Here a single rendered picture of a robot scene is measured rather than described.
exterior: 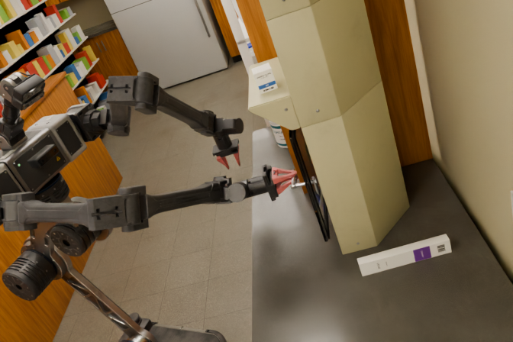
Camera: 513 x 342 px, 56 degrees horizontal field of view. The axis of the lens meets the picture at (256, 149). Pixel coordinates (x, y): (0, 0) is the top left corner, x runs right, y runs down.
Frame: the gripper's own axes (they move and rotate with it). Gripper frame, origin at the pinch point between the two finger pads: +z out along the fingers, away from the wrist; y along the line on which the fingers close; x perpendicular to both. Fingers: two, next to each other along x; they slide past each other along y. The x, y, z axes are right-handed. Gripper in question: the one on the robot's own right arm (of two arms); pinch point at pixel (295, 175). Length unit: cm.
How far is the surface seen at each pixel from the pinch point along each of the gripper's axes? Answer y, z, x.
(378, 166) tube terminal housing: -1.7, 24.7, -4.3
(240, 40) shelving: 16, -15, 105
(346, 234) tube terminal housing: -18.4, 10.3, -11.1
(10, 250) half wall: -60, -188, 95
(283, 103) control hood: 29.5, 4.6, -11.1
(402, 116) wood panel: -5.2, 39.4, 26.1
